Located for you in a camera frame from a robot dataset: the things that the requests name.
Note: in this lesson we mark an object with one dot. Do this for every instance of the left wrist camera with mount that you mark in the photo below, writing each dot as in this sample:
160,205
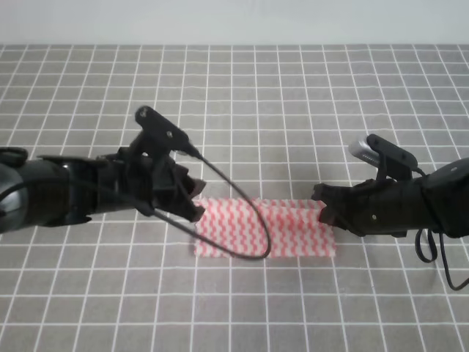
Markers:
163,134

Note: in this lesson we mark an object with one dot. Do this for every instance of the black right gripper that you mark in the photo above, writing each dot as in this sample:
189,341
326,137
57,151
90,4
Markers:
374,207

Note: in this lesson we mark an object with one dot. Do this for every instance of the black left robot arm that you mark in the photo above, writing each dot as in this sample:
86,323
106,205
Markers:
61,190

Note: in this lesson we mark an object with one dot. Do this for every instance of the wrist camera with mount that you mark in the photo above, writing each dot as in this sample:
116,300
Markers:
390,160
163,134

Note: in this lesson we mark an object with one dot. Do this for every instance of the pink white wavy striped towel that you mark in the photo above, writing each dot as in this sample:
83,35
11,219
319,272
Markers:
293,224

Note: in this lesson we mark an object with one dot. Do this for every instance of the grey checked tablecloth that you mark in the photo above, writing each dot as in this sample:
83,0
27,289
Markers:
277,119

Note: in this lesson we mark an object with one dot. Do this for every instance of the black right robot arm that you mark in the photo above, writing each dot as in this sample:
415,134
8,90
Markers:
437,202

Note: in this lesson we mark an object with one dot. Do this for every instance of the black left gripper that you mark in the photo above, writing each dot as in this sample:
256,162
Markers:
139,181

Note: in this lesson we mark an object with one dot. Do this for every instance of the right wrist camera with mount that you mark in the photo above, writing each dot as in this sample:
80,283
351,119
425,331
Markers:
390,160

